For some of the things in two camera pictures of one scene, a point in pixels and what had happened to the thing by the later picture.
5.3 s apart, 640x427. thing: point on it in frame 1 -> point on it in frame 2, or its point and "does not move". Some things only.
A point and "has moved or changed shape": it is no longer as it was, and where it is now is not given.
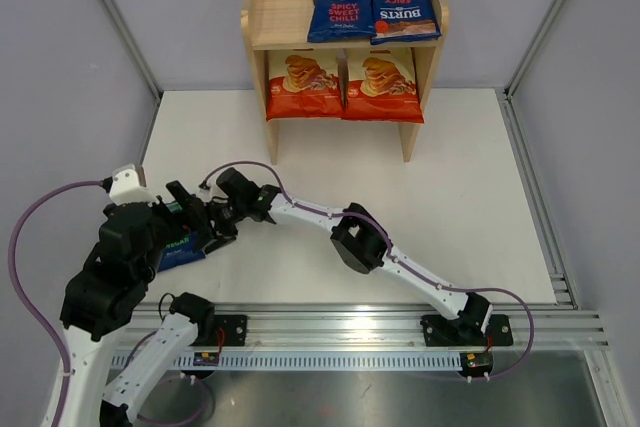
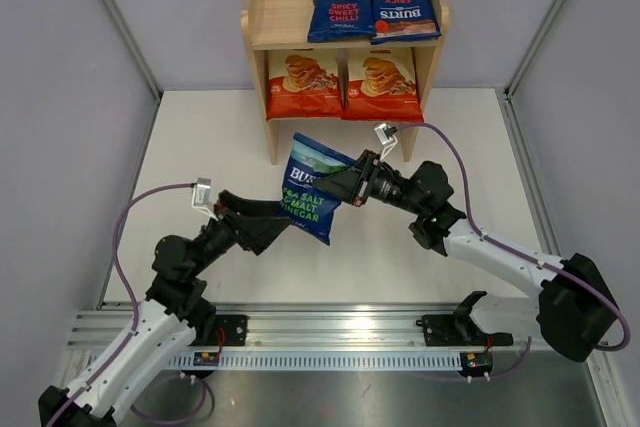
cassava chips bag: [382, 86] does not move
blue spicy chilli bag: [403, 11] does not move
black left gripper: [192, 213] -> [254, 227]
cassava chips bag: [303, 84] does not move
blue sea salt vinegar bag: [186, 250] has moved or changed shape
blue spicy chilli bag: [342, 8] does not move
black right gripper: [222, 238] -> [355, 185]
